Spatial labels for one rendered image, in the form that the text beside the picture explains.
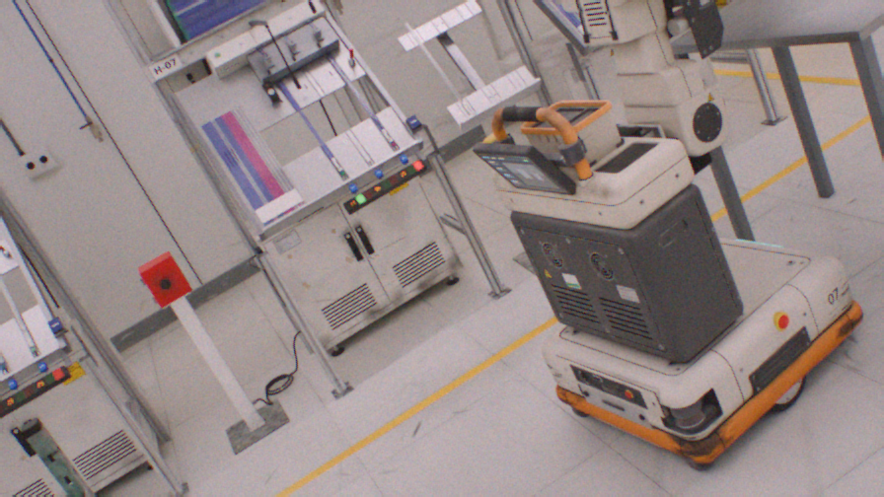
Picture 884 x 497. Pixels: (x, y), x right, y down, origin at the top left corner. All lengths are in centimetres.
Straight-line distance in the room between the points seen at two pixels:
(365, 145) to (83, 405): 147
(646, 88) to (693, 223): 42
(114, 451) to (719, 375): 245
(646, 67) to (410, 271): 180
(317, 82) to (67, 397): 153
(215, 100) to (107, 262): 189
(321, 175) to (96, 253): 216
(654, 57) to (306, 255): 185
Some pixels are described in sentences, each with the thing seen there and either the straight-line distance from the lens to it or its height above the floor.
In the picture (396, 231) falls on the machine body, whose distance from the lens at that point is 397.
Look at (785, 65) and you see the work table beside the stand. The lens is 346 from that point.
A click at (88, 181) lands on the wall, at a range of 541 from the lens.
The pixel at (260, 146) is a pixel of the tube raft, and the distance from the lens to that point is 367.
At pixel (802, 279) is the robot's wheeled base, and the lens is 268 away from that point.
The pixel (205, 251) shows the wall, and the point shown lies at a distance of 552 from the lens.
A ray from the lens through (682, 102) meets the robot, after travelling 255.
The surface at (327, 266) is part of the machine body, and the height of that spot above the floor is 38.
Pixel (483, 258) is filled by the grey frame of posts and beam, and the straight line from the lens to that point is 380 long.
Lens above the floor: 163
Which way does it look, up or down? 21 degrees down
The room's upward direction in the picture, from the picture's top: 27 degrees counter-clockwise
